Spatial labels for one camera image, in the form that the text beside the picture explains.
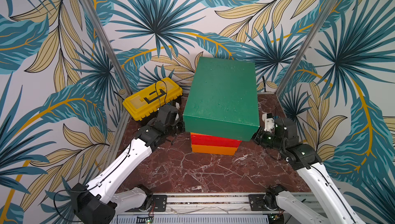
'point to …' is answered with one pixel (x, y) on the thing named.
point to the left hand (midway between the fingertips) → (191, 124)
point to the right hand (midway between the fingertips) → (244, 130)
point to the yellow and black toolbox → (146, 103)
